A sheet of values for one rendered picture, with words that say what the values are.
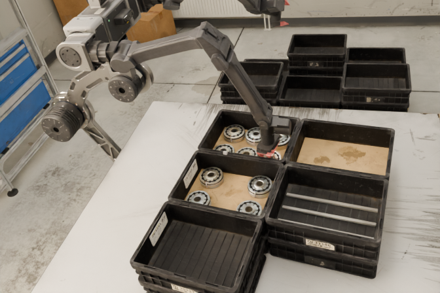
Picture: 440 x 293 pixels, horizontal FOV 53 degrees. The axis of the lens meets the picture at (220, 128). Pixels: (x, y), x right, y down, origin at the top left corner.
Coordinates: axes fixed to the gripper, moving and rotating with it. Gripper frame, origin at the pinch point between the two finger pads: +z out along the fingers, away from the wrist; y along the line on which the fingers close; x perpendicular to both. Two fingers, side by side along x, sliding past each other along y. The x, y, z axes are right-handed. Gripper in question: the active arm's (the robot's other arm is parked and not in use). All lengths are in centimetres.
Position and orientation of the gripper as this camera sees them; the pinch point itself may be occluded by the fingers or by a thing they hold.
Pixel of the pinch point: (269, 156)
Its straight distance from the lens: 192.0
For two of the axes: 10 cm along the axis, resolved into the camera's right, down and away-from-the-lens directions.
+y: 4.5, -6.2, 6.4
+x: -8.8, -2.0, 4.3
